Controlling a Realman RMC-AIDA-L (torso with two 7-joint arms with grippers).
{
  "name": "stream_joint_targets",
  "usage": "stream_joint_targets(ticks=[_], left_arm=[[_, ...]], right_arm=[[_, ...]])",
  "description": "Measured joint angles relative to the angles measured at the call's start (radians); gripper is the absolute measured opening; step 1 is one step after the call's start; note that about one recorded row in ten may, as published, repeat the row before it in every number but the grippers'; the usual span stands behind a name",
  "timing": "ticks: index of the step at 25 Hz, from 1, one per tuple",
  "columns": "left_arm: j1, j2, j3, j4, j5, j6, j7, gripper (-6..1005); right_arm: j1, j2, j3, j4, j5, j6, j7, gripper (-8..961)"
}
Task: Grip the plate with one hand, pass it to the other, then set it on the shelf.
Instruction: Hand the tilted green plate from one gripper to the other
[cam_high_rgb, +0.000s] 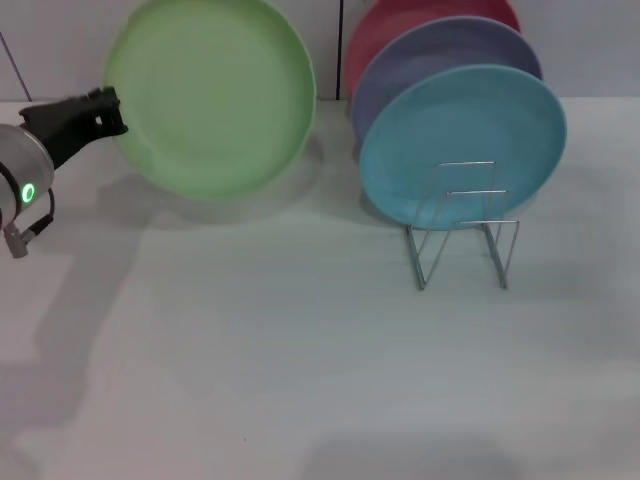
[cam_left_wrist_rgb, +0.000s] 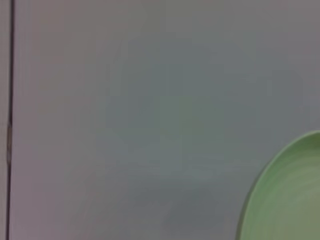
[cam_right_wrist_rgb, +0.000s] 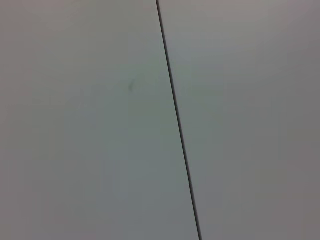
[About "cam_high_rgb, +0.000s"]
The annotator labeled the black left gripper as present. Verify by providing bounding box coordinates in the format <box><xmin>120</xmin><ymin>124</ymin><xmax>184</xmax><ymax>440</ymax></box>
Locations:
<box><xmin>18</xmin><ymin>85</ymin><xmax>129</xmax><ymax>171</ymax></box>

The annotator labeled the light green plate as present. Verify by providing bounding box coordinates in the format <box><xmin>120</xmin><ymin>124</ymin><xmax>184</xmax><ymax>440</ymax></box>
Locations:
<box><xmin>102</xmin><ymin>0</ymin><xmax>318</xmax><ymax>201</ymax></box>

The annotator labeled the red plate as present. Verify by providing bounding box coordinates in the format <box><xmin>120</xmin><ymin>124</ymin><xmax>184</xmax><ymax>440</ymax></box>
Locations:
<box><xmin>343</xmin><ymin>0</ymin><xmax>521</xmax><ymax>101</ymax></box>

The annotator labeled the purple plate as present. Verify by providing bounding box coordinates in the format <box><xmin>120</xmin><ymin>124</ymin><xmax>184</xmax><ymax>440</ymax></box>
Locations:
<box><xmin>349</xmin><ymin>15</ymin><xmax>544</xmax><ymax>146</ymax></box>

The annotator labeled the teal plate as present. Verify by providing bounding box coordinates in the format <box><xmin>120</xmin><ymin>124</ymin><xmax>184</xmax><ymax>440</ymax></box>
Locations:
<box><xmin>358</xmin><ymin>63</ymin><xmax>568</xmax><ymax>231</ymax></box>

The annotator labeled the left wrist cable with connector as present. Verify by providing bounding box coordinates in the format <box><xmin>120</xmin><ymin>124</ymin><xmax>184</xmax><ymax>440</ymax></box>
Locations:
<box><xmin>2</xmin><ymin>189</ymin><xmax>55</xmax><ymax>259</ymax></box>

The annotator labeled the metal wire plate rack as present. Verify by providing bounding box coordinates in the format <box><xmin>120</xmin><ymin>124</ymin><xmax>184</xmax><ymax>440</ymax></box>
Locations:
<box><xmin>403</xmin><ymin>160</ymin><xmax>520</xmax><ymax>291</ymax></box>

